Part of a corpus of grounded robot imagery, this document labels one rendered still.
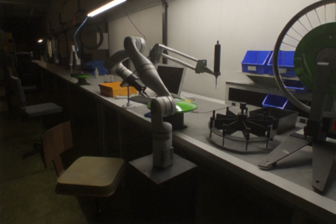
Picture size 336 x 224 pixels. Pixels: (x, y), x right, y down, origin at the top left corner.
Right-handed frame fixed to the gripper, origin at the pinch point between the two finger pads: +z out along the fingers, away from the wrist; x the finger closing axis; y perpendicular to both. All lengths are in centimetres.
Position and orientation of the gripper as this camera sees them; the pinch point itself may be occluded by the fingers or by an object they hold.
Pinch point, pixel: (148, 97)
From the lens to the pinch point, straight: 140.0
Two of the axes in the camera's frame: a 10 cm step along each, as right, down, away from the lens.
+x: 3.4, -2.0, 9.2
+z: 7.7, 6.2, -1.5
